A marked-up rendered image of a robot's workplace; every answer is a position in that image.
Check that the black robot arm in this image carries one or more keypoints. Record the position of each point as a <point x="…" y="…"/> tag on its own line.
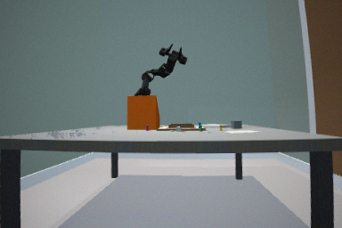
<point x="146" y="79"/>

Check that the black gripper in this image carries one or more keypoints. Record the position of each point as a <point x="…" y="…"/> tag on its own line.
<point x="172" y="58"/>

